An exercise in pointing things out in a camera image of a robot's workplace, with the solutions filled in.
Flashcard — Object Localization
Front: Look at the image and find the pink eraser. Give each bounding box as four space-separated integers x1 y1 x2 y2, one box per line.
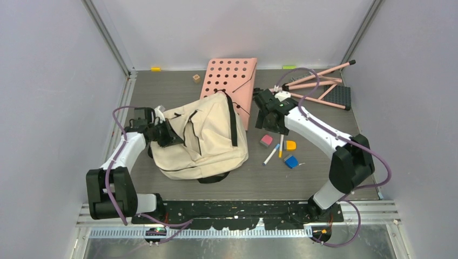
259 134 273 147

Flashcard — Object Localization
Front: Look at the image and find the beige canvas backpack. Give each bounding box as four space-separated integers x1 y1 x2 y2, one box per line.
148 92 248 184

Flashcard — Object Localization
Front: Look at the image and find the blue eraser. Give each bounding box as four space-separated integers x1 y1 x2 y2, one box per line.
284 155 299 169

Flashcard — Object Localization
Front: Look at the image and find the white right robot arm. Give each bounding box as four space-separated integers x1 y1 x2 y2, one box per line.
253 88 375 222

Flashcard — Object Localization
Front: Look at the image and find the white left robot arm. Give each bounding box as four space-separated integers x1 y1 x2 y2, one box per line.
86 105 183 224

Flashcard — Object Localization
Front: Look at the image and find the pink folding tripod stand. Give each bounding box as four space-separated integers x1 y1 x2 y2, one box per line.
271 59 356 111

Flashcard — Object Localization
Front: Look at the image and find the white blue marker pen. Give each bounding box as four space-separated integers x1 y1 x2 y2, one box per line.
262 144 280 166

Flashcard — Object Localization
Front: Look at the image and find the orange yellow eraser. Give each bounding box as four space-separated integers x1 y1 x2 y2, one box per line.
283 140 297 151

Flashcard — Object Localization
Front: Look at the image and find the green block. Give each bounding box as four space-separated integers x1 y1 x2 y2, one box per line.
282 65 297 70

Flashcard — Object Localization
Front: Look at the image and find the pink perforated music stand tray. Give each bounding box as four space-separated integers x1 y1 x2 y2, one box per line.
200 58 258 130

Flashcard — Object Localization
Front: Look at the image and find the grey lego strip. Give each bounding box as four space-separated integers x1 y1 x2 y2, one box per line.
289 71 313 83

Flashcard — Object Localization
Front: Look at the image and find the small wooden cube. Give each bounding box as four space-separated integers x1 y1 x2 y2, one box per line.
192 74 201 84

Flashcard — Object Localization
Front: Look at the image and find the dark grey lego baseplate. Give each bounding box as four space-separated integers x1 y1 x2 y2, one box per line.
322 85 352 111

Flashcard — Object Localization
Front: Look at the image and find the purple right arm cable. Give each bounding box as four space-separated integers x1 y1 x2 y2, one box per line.
274 67 393 248

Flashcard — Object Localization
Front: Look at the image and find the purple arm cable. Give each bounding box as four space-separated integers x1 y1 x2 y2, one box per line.
274 67 393 248
104 105 194 244

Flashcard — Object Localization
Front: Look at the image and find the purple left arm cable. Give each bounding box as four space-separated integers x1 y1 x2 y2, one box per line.
104 105 194 244

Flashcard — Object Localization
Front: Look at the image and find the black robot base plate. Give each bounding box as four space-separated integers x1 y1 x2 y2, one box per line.
148 200 344 230

